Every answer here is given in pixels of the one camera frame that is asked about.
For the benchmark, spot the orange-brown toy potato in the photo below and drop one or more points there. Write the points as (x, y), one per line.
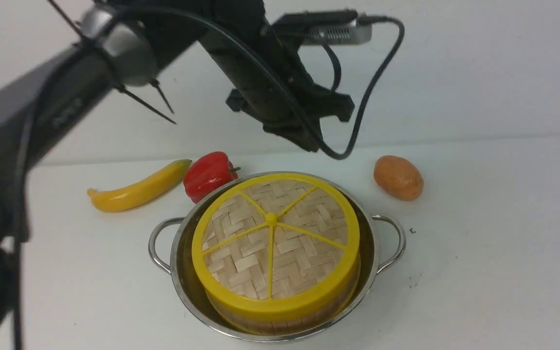
(398, 177)

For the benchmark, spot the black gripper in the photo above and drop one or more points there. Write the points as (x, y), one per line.
(255, 95)

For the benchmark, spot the stainless steel pot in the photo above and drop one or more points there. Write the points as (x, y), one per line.
(382, 243)

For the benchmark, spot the yellow toy banana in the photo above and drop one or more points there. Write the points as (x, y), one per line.
(142, 192)

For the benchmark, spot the red toy bell pepper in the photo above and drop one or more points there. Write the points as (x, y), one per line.
(208, 173)

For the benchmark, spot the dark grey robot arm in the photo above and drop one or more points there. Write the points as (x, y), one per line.
(127, 43)

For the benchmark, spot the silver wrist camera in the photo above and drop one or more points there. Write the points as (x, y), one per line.
(334, 28)

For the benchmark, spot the bamboo steamer basket yellow rim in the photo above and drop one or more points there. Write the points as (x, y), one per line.
(282, 316)

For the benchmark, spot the woven bamboo steamer lid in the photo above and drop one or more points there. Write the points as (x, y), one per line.
(286, 226)

